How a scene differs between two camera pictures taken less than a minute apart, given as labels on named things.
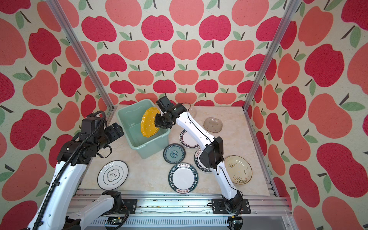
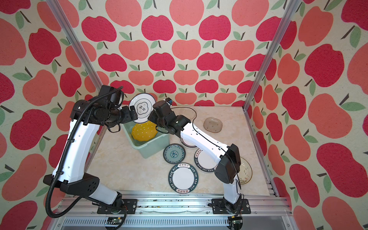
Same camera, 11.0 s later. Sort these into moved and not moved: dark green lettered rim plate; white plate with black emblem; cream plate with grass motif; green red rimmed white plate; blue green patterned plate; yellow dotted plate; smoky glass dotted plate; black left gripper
Moved: white plate with black emblem; black left gripper; yellow dotted plate
Not moved: blue green patterned plate; dark green lettered rim plate; smoky glass dotted plate; cream plate with grass motif; green red rimmed white plate
